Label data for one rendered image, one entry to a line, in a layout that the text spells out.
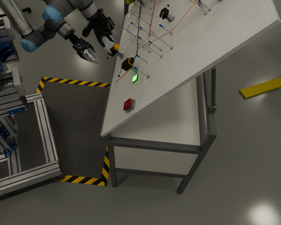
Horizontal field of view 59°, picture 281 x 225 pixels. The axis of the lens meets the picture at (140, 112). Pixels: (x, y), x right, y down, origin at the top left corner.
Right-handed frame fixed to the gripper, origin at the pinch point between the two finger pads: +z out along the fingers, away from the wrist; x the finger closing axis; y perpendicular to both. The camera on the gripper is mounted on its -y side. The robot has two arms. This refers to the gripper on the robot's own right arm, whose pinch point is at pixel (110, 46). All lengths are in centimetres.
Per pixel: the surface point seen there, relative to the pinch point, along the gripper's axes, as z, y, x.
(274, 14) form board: -10, 72, -24
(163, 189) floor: 132, -20, -32
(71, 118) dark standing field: 87, -106, 28
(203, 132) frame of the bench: 69, 30, -17
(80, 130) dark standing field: 92, -95, 15
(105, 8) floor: 92, -114, 222
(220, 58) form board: -1, 54, -28
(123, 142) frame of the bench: 45, -12, -31
